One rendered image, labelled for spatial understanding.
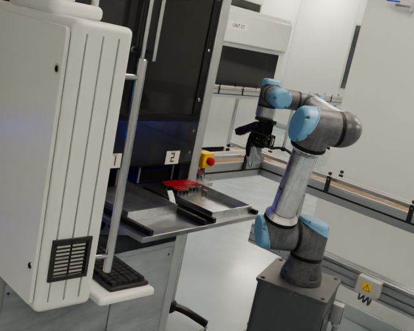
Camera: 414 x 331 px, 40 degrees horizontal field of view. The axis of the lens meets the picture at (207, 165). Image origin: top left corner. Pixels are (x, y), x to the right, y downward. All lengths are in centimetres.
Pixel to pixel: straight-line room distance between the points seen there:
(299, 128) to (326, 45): 952
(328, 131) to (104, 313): 133
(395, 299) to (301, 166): 138
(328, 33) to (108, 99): 998
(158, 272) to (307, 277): 91
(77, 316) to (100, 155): 114
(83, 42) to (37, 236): 49
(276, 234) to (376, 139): 178
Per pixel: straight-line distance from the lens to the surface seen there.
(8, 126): 161
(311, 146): 181
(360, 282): 307
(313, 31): 1146
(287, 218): 195
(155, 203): 230
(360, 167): 368
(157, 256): 269
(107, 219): 206
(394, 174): 360
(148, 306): 280
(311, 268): 207
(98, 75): 142
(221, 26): 258
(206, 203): 244
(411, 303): 305
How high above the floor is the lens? 158
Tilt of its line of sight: 13 degrees down
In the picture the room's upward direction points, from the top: 12 degrees clockwise
